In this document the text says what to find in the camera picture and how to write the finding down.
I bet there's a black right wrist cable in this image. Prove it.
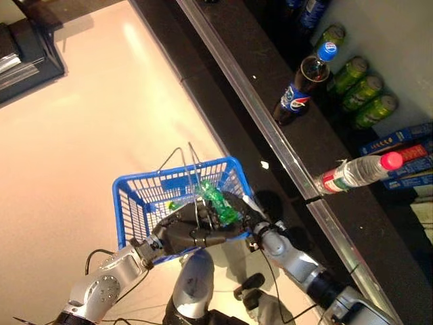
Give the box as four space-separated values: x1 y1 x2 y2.
262 250 319 322

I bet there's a silver left robot leg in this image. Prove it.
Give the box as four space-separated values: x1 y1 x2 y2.
162 248 216 325

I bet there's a dark robot torso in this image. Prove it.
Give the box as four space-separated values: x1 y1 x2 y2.
202 307 258 325

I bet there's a black display stand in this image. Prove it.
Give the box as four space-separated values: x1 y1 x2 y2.
0 0 66 104

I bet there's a blue box red panel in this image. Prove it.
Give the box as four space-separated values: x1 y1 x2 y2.
395 142 433 162

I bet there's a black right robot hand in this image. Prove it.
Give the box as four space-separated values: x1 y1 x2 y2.
219 190 271 234

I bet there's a white right hand back plate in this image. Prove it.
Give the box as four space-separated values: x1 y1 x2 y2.
242 194 268 220

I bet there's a blue plastic shopping basket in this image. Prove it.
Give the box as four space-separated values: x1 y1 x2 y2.
112 142 254 265

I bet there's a black shelf board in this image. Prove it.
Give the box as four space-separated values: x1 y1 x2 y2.
199 0 373 197
317 182 433 325

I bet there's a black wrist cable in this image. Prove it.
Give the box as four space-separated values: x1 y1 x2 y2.
262 250 319 322
13 248 152 325

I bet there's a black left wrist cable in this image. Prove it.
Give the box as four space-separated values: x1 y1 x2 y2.
13 248 152 325

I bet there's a clear plastic price rail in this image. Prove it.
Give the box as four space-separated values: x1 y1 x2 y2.
175 0 321 202
306 196 407 325

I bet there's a clear water bottle red label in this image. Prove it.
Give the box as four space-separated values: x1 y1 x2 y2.
316 151 404 196

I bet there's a blue box yellow print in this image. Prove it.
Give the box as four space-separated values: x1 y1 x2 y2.
358 130 433 156

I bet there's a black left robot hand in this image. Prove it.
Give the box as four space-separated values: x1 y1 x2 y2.
150 201 241 257

